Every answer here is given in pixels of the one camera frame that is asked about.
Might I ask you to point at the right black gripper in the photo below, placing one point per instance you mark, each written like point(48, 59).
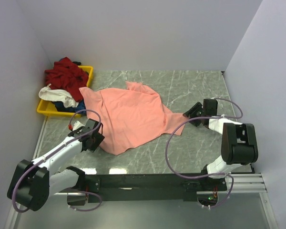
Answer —
point(192, 112)

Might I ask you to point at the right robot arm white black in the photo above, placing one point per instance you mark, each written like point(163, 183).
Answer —
point(238, 145)

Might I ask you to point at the blue t shirt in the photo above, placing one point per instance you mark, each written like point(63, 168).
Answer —
point(60, 107)

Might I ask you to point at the white t shirt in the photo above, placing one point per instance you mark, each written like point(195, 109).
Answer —
point(57, 95)

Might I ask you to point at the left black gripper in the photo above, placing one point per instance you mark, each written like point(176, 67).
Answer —
point(99, 138)

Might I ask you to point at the black base beam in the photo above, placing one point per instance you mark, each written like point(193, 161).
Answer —
point(136, 187)

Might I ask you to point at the red t shirt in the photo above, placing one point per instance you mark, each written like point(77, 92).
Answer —
point(66, 75)

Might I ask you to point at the pink t shirt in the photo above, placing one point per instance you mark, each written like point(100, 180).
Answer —
point(131, 117)

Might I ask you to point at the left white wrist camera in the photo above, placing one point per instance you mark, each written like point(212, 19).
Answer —
point(77, 127)

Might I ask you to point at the yellow plastic bin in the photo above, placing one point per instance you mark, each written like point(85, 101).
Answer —
point(48, 109)

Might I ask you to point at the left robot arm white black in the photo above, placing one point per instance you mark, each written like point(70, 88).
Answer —
point(33, 182)

